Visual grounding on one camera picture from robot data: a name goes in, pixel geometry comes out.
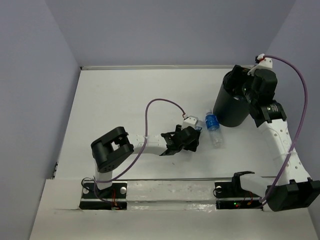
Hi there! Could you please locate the green white label bottle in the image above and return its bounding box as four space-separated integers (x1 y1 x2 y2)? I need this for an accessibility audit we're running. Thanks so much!
195 120 205 133

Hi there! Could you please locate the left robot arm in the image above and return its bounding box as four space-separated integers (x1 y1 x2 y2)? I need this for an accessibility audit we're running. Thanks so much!
90 125 202 199

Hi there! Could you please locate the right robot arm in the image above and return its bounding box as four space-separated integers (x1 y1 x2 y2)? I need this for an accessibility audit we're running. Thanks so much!
223 65 320 212

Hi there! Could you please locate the black cylindrical bin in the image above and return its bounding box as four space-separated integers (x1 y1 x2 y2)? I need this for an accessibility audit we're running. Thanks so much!
213 71 250 128

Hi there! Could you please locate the blue label bottle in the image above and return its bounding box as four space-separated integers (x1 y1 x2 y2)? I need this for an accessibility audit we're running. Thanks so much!
204 110 224 149

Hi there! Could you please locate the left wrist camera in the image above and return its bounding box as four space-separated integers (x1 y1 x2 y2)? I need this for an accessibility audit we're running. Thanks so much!
181 115 199 129

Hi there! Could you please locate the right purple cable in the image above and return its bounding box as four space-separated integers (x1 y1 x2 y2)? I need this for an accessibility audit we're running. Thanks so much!
257 55 309 209

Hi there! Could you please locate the purple cable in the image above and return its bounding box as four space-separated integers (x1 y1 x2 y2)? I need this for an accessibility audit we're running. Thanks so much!
257 55 309 209
92 98 187 208

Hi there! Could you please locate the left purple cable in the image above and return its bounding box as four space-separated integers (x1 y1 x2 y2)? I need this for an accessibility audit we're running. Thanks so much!
92 98 187 208

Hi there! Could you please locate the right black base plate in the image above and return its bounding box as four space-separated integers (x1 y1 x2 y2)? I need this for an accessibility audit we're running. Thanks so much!
212 181 263 210

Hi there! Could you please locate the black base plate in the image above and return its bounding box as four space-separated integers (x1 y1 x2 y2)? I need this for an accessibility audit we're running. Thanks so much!
79 178 128 211
212 181 263 210

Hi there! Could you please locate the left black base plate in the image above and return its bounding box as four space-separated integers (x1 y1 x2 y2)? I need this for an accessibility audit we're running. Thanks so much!
79 178 128 211

